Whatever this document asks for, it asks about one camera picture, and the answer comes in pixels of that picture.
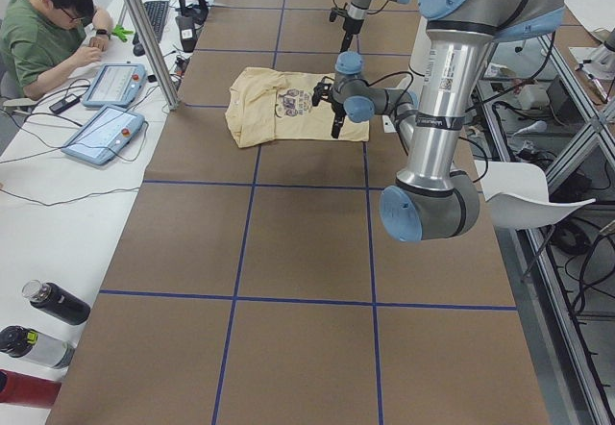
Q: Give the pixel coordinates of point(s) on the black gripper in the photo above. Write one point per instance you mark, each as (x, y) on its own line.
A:
(339, 116)
(349, 26)

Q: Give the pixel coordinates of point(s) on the beige long-sleeve printed shirt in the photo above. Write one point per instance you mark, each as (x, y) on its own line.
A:
(266, 105)

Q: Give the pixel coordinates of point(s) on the black keyboard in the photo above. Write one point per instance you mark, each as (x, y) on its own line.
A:
(157, 12)

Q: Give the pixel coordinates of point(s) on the white plastic chair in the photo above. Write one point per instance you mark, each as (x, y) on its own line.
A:
(518, 196)

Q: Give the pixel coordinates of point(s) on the upper blue teach pendant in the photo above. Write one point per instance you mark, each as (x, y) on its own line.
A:
(116, 84)

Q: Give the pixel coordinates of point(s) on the blue teach pendant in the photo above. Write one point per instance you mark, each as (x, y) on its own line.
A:
(116, 84)
(103, 137)

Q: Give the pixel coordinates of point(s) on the lower blue teach pendant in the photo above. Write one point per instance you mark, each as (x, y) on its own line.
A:
(103, 137)

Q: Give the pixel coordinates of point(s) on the man in green shirt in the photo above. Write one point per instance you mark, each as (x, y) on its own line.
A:
(44, 41)

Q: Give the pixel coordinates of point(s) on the black steel bottle clear lid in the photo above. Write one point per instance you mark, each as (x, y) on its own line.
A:
(56, 301)

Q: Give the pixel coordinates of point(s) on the silver bottle black cap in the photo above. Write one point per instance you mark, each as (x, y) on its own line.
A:
(36, 347)

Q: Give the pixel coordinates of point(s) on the red bottle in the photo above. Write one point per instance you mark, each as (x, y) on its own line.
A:
(28, 391)

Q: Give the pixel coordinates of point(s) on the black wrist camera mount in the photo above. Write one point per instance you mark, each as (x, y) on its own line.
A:
(336, 12)
(322, 92)

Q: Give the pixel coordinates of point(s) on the aluminium frame post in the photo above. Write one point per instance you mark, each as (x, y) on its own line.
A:
(153, 52)

